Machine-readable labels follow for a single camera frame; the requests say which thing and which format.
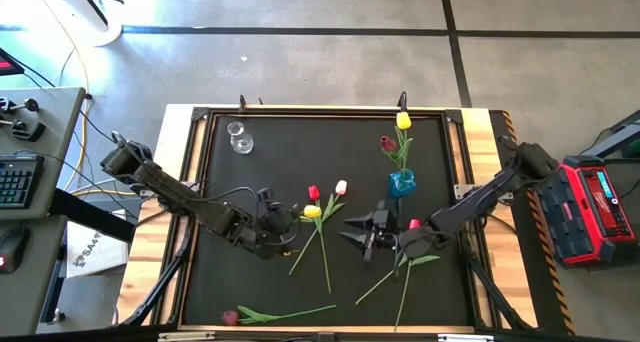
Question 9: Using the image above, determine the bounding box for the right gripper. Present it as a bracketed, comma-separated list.
[337, 198, 402, 264]

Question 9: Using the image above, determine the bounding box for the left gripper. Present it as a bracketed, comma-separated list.
[251, 203, 308, 262]

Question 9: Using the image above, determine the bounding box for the yellow artificial tulip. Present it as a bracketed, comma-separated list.
[297, 204, 324, 226]
[392, 110, 415, 176]

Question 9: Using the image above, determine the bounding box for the pale pink artificial tulip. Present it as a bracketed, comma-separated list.
[288, 179, 349, 277]

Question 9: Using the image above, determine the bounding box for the blue glass vase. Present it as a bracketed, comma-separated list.
[388, 167, 417, 199]

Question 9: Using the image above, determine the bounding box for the dark red artificial tulip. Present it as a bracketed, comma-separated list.
[378, 135, 407, 176]

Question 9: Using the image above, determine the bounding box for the dusky maroon artificial tulip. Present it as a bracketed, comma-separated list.
[221, 304, 338, 327]

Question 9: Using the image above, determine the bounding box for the clear glass vase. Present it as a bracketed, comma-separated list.
[226, 120, 255, 156]

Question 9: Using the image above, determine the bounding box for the black support strut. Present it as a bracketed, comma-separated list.
[119, 220, 197, 328]
[458, 231, 534, 332]

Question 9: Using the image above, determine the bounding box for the white printed box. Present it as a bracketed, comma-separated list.
[66, 220, 127, 280]

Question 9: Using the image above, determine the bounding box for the red black tool box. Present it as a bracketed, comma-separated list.
[530, 154, 639, 271]

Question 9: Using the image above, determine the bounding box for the grey side desk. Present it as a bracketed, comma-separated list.
[0, 86, 87, 221]
[0, 214, 69, 336]

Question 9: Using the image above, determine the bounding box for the black metal stand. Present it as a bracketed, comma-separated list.
[579, 109, 640, 159]

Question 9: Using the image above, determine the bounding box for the white round stand base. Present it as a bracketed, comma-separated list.
[27, 0, 124, 48]

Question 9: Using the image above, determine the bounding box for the black backlit keyboard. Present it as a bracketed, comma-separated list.
[0, 154, 45, 209]

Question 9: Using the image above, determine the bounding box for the black desk clamp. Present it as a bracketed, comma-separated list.
[9, 120, 48, 143]

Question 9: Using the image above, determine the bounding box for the black computer mouse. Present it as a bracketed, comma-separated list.
[0, 228, 30, 275]

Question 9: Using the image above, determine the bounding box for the black knob lever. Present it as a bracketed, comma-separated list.
[0, 96, 40, 116]

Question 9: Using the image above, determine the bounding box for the black bar on stand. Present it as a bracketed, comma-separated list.
[73, 0, 109, 27]

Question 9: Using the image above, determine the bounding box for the black device with red light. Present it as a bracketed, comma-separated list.
[0, 47, 25, 77]

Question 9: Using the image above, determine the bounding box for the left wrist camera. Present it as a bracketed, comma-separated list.
[256, 185, 276, 207]

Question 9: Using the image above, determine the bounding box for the silver metal bracket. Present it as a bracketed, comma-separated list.
[157, 331, 217, 342]
[437, 333, 495, 342]

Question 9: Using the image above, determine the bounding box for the yellow cable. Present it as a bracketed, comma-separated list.
[29, 0, 139, 198]

